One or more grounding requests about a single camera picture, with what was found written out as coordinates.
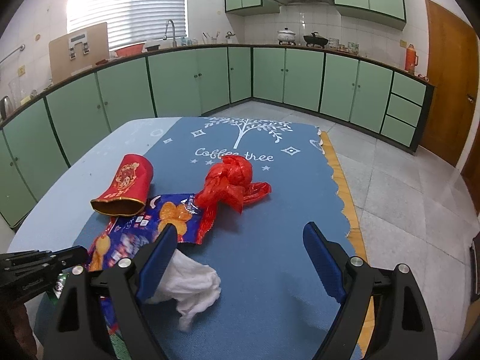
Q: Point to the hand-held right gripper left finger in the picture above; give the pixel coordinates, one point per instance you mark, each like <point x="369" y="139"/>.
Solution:
<point x="157" y="262"/>

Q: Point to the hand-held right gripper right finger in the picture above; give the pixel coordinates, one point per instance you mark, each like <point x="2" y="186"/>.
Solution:
<point x="324" y="262"/>

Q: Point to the person's left forearm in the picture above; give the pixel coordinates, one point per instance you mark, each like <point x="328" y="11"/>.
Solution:
<point x="15" y="330"/>

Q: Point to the green base cabinets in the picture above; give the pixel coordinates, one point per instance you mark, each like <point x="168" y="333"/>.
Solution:
<point x="300" y="78"/>

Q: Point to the brown printed cardboard sheet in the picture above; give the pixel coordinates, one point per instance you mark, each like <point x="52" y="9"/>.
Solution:
<point x="62" y="63"/>

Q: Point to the red plastic basin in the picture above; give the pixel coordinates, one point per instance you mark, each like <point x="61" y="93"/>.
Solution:
<point x="129" y="49"/>

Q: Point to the white lidded pot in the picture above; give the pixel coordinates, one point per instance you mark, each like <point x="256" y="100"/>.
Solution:
<point x="286" y="35"/>

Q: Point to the light blue tablecloth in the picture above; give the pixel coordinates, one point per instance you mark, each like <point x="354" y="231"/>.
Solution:
<point x="93" y="146"/>

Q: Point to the clear glass pitcher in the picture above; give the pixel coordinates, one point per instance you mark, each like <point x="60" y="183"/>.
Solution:
<point x="15" y="92"/>

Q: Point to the blue snack bag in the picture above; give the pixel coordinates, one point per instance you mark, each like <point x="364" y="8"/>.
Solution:
<point x="176" y="213"/>

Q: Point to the green bottle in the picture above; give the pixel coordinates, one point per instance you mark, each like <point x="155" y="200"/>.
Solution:
<point x="58" y="287"/>

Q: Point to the red plastic bag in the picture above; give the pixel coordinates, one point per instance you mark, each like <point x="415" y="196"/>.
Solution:
<point x="228" y="176"/>

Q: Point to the wall grab bar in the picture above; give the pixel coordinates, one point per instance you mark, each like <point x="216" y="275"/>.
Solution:
<point x="13" y="53"/>

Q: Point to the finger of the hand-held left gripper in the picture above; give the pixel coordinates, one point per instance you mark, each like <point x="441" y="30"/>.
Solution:
<point x="22" y="258"/>
<point x="71" y="257"/>

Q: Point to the patterned jar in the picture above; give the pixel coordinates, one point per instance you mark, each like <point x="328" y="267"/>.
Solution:
<point x="353" y="47"/>

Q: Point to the red thermos flask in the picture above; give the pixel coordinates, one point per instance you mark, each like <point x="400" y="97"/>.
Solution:
<point x="411" y="60"/>

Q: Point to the utensil holder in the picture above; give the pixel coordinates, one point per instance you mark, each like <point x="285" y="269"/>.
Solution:
<point x="213" y="39"/>

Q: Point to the blue scalloped table mat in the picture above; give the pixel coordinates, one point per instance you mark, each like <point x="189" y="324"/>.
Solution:
<point x="262" y="202"/>

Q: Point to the wooden table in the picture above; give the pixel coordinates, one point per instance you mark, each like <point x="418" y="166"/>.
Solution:
<point x="352" y="210"/>

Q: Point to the black wok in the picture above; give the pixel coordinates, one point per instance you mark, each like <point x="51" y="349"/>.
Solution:
<point x="315" y="40"/>

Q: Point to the steel kettle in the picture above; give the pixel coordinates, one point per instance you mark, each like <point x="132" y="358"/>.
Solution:
<point x="4" y="107"/>

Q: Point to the white window blind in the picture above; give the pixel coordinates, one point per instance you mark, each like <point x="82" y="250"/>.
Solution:
<point x="127" y="3"/>

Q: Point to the steel sink faucet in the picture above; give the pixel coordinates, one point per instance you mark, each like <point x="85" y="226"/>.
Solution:
<point x="172" y="26"/>

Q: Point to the red and gold paper cup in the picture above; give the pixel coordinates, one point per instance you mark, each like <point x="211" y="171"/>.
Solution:
<point x="127" y="180"/>

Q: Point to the white tissue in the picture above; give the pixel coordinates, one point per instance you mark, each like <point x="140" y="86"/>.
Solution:
<point x="195" y="281"/>

